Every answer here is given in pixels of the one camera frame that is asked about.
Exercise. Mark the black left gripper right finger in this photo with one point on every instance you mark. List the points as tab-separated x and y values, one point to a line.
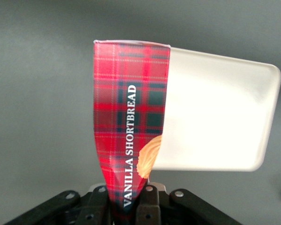
168	208

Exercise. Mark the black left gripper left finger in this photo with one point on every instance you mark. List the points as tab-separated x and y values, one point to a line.
84	208

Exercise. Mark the red tartan cookie box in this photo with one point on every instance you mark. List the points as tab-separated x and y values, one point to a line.
128	105

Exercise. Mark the beige rectangular tray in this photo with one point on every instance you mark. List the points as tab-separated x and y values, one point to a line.
220	110

